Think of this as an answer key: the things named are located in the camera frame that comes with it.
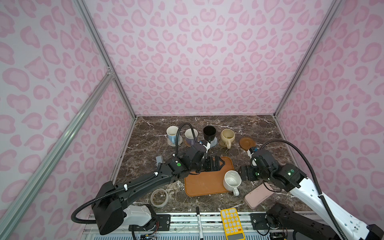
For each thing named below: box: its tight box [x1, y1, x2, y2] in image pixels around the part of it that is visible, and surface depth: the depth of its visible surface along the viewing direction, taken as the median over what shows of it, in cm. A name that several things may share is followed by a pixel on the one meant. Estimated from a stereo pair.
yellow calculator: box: [220, 208, 246, 240], surface depth 73 cm
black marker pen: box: [196, 206, 204, 240], surface depth 73 cm
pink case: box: [244, 182, 274, 209], surface depth 80 cm
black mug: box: [203, 125, 217, 144], surface depth 99 cm
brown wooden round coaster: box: [239, 137, 257, 151], surface depth 105 cm
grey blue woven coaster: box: [210, 136, 218, 148], surface depth 105 cm
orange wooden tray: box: [184, 156, 235, 197], surface depth 87 cm
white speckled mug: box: [223, 170, 242, 197], surface depth 81 cm
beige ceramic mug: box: [220, 128, 235, 150], surface depth 98 cm
